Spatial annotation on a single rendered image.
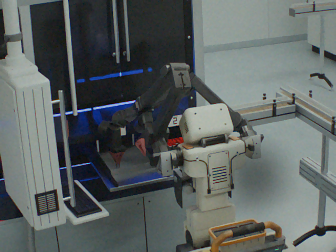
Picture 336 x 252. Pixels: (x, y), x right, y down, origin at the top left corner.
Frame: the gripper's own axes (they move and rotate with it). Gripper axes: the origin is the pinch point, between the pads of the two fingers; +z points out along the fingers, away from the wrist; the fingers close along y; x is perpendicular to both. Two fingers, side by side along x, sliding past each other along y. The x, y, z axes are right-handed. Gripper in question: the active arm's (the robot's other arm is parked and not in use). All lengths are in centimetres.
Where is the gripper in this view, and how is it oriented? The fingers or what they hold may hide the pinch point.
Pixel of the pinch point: (117, 161)
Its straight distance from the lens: 369.5
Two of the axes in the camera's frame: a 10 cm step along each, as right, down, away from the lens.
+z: 0.3, 9.3, 3.7
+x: -8.1, 2.4, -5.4
